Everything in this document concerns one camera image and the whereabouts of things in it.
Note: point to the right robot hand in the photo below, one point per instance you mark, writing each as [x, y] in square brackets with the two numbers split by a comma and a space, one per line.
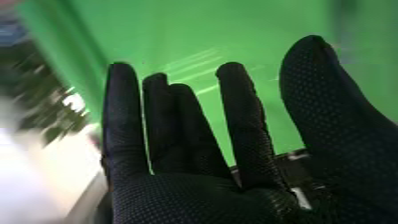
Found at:
[195, 193]

